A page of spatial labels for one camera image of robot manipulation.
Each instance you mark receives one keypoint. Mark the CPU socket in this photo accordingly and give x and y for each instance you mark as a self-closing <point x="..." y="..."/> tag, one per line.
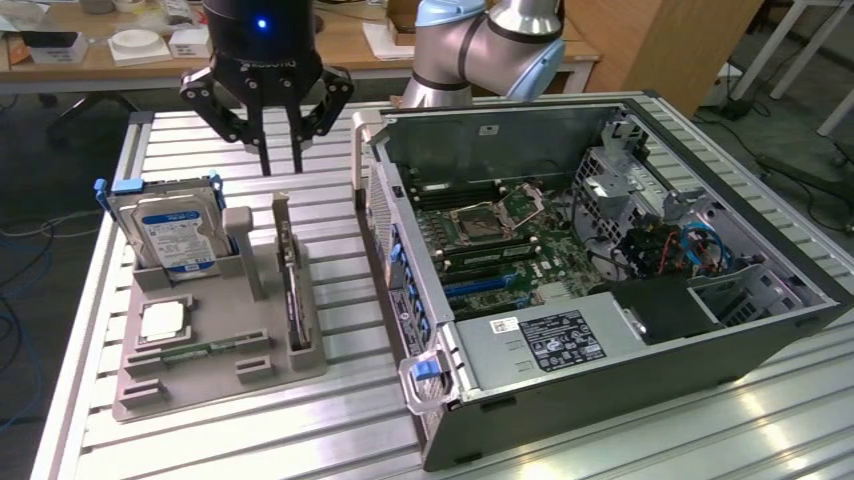
<point x="480" y="225"/>

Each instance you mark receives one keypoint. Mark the brown cardboard box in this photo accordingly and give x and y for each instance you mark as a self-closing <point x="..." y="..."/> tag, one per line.
<point x="400" y="22"/>

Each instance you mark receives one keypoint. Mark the silver perforated drive cage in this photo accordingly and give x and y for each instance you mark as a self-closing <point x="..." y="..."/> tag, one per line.
<point x="614" y="170"/>

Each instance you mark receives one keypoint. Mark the white boxes on desk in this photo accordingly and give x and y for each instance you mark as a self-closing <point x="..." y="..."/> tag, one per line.
<point x="136" y="47"/>

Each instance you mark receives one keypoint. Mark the grey cup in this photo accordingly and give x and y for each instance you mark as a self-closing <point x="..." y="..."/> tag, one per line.
<point x="97" y="6"/>

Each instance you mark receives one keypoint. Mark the hard disk with blue label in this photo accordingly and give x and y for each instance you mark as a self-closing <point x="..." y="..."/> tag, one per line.
<point x="173" y="235"/>

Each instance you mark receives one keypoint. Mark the black plastic shroud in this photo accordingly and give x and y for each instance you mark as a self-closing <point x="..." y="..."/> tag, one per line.
<point x="667" y="310"/>

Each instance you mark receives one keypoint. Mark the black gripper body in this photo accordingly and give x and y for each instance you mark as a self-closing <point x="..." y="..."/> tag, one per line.
<point x="267" y="45"/>

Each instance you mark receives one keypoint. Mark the silver CPU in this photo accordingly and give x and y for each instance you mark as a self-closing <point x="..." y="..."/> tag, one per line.
<point x="161" y="322"/>

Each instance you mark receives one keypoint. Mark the blue case latch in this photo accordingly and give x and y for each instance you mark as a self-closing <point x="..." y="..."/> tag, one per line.
<point x="423" y="372"/>

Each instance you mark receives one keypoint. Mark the white box with black lid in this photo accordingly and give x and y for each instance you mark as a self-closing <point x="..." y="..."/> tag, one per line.
<point x="56" y="52"/>

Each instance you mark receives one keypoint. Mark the white metal table frame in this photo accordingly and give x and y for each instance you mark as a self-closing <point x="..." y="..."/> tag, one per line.
<point x="791" y="50"/>

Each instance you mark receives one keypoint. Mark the grey power supply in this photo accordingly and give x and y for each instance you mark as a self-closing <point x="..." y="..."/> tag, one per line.
<point x="554" y="340"/>

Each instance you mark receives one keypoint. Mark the black floor stand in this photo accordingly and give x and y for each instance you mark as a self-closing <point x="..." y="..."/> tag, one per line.
<point x="807" y="175"/>

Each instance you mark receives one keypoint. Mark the silver chipset heatsink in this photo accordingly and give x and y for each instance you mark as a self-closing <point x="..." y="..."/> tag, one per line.
<point x="550" y="292"/>

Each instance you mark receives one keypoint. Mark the black PC case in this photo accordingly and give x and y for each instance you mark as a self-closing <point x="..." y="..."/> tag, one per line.
<point x="600" y="410"/>

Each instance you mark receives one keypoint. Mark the RAM slot with white latches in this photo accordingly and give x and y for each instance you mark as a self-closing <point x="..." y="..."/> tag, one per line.
<point x="467" y="252"/>
<point x="459" y="197"/>
<point x="456" y="189"/>

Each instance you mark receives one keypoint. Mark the silver disk bay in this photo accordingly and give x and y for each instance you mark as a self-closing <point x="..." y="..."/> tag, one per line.
<point x="754" y="295"/>

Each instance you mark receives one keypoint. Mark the silver socket cover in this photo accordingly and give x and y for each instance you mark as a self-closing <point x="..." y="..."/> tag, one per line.
<point x="522" y="189"/>

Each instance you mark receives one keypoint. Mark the RAM stick with white label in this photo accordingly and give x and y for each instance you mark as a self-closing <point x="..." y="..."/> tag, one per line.
<point x="494" y="256"/>

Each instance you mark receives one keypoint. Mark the wooden desk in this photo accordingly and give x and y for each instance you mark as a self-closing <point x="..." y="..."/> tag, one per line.
<point x="87" y="70"/>

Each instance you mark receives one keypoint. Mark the black office chair base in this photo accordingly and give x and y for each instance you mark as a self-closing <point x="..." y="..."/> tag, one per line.
<point x="67" y="122"/>

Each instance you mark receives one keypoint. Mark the black power adapter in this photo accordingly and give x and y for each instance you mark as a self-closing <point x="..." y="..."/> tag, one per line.
<point x="737" y="110"/>

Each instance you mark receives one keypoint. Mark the green RAM stick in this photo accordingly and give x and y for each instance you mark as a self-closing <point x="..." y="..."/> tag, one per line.
<point x="200" y="348"/>

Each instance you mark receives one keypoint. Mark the white paper stack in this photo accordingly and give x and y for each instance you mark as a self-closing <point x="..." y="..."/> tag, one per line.
<point x="387" y="47"/>

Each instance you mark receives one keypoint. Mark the blue disk caddy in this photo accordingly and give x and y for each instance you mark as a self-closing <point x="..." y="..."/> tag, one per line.
<point x="127" y="186"/>

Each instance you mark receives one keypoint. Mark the black expansion slot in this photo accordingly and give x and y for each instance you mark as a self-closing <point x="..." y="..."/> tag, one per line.
<point x="483" y="273"/>

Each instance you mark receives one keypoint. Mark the grey parts rack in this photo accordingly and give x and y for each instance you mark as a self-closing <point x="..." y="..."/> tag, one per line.
<point x="214" y="310"/>

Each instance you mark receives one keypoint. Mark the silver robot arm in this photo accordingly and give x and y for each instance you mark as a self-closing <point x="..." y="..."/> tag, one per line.
<point x="507" y="35"/>

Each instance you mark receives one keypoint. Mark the wooden cabinet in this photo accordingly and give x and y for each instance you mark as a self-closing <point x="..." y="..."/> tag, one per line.
<point x="667" y="50"/>

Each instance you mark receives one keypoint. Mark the white box with label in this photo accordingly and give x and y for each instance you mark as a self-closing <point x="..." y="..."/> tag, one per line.
<point x="190" y="42"/>

